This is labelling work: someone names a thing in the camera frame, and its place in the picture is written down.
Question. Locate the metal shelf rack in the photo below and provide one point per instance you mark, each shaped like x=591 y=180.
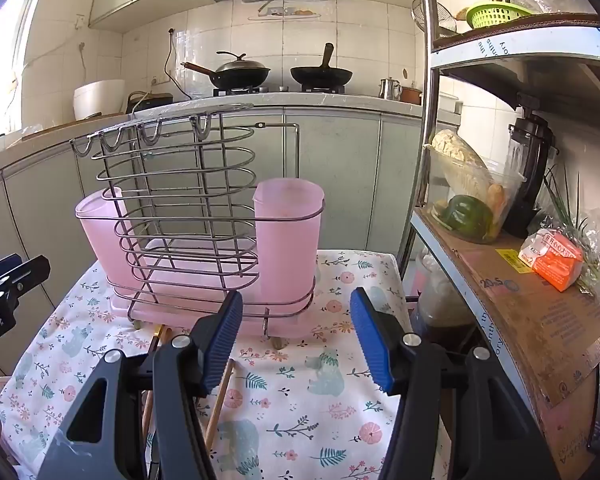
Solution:
x=525 y=55

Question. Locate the white rice cooker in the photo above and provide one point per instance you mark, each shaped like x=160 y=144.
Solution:
x=99 y=100

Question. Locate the carrot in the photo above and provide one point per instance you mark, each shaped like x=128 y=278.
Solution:
x=496 y=196

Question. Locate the dark brown chopstick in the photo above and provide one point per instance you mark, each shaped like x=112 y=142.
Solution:
x=148 y=410
x=167 y=334

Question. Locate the cardboard shelf liner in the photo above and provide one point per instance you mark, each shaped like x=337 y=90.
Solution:
x=530 y=320

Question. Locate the pink plastic utensil cup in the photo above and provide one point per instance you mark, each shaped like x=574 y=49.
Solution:
x=286 y=240
x=97 y=240

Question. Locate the black frying wok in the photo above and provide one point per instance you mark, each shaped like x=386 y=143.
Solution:
x=322 y=76

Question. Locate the green plastic basket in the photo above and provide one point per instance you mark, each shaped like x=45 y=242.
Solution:
x=497 y=15

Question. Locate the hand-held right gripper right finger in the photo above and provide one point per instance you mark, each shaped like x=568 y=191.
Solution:
x=371 y=345

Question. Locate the metal strainer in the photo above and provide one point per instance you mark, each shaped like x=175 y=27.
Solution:
x=430 y=15

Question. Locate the steel wok lid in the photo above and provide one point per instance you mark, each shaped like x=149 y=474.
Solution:
x=242 y=65

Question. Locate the light wooden chopstick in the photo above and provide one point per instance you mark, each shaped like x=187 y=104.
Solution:
x=219 y=400

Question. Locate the napa cabbage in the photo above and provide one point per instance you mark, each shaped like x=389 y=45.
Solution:
x=460 y=160

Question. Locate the pink plastic drip tray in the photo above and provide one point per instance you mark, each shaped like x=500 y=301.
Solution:
x=190 y=270

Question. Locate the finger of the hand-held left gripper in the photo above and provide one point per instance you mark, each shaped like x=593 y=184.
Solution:
x=2 y=263
x=25 y=276

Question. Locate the wooden cutting board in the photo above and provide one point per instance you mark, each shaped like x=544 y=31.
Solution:
x=75 y=127

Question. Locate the white plastic box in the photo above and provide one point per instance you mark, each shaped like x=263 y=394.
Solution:
x=450 y=102

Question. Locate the green bell pepper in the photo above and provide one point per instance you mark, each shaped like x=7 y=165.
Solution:
x=467 y=217

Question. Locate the green onions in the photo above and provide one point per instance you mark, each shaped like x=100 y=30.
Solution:
x=567 y=200

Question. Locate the black blender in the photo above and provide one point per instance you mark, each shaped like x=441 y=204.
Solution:
x=530 y=170

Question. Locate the brown clay pot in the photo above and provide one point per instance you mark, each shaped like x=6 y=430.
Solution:
x=411 y=95

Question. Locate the wall outlet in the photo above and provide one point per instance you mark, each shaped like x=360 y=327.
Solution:
x=155 y=80

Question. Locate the window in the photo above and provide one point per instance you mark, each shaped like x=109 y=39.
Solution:
x=5 y=60

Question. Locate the floral tablecloth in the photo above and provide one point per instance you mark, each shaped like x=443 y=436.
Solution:
x=300 y=410

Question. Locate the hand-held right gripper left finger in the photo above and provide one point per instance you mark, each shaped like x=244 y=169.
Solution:
x=224 y=345

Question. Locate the steel kettle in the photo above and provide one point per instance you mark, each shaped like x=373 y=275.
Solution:
x=389 y=90

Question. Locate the grey base cabinets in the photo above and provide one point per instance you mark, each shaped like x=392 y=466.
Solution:
x=350 y=175

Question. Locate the orange packet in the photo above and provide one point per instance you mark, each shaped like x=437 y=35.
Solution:
x=552 y=260

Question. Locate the glass wall shelf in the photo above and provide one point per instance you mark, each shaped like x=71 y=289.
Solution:
x=290 y=12

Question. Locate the gas stove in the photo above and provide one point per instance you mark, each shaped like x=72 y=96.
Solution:
x=280 y=90

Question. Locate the clear plastic container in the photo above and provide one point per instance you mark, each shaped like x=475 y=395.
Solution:
x=500 y=225

